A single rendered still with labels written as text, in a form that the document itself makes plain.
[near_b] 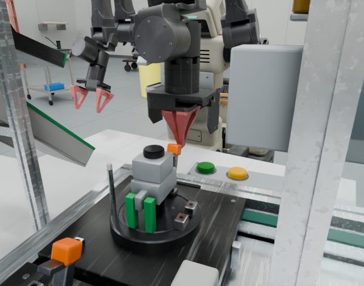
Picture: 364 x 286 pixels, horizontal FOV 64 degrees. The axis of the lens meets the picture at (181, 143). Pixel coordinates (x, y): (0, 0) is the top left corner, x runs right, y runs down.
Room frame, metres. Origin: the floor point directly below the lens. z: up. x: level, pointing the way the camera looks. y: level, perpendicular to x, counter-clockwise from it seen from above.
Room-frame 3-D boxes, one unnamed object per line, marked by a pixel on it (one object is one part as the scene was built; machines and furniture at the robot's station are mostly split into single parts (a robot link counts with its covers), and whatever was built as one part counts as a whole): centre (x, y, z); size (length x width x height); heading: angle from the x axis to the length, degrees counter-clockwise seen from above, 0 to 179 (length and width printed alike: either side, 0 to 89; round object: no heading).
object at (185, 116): (0.48, 0.01, 1.10); 0.07 x 0.07 x 0.09; 69
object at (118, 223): (0.37, 0.04, 0.98); 0.14 x 0.14 x 0.02
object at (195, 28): (0.47, 0.00, 1.23); 0.07 x 0.06 x 0.07; 159
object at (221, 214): (0.37, 0.04, 0.96); 0.24 x 0.24 x 0.02; 69
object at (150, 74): (5.62, 0.60, 0.37); 0.46 x 0.46 x 0.75
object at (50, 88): (5.25, 2.36, 0.45); 0.96 x 0.58 x 0.90; 58
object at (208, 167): (0.57, -0.05, 0.96); 0.04 x 0.04 x 0.02
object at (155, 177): (0.36, 0.04, 1.06); 0.08 x 0.04 x 0.07; 159
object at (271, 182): (0.54, -0.12, 0.93); 0.21 x 0.07 x 0.06; 69
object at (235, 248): (0.33, -0.08, 0.95); 0.01 x 0.01 x 0.04; 69
